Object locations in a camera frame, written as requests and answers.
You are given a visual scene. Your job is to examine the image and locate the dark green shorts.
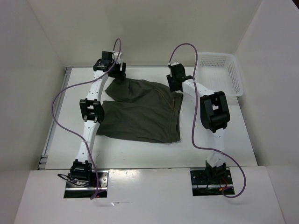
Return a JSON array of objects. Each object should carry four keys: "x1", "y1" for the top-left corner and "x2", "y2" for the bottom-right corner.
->
[{"x1": 97, "y1": 78, "x2": 183, "y2": 144}]

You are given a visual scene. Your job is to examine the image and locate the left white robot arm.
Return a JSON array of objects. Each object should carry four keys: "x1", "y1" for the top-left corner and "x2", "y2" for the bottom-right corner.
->
[{"x1": 70, "y1": 51, "x2": 126, "y2": 187}]

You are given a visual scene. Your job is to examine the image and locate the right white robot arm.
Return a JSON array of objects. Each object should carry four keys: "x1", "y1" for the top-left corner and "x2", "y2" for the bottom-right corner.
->
[{"x1": 166, "y1": 62, "x2": 230, "y2": 183}]

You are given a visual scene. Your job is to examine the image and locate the white perforated plastic basket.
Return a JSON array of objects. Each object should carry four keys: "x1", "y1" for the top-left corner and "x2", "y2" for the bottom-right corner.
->
[{"x1": 195, "y1": 52, "x2": 244, "y2": 97}]

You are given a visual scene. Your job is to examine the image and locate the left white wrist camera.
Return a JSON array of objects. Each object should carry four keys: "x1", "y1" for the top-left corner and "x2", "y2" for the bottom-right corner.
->
[{"x1": 112, "y1": 51, "x2": 122, "y2": 64}]

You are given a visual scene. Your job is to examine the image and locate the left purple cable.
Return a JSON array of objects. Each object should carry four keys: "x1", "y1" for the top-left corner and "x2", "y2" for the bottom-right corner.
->
[{"x1": 51, "y1": 38, "x2": 123, "y2": 200}]

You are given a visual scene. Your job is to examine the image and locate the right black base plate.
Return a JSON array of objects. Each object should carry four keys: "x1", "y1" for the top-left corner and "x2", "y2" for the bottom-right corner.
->
[{"x1": 190, "y1": 168, "x2": 235, "y2": 196}]

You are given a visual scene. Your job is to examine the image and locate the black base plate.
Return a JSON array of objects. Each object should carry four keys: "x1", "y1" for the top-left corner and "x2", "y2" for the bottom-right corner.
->
[
  {"x1": 190, "y1": 168, "x2": 235, "y2": 196},
  {"x1": 64, "y1": 170, "x2": 109, "y2": 199}
]

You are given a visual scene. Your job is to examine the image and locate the aluminium table edge rail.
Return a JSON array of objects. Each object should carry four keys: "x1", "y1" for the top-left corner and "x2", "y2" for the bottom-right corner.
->
[{"x1": 37, "y1": 67, "x2": 73, "y2": 170}]

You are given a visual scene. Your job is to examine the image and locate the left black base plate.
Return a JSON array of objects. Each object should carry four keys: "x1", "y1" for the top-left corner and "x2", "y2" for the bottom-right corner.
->
[{"x1": 64, "y1": 170, "x2": 109, "y2": 199}]

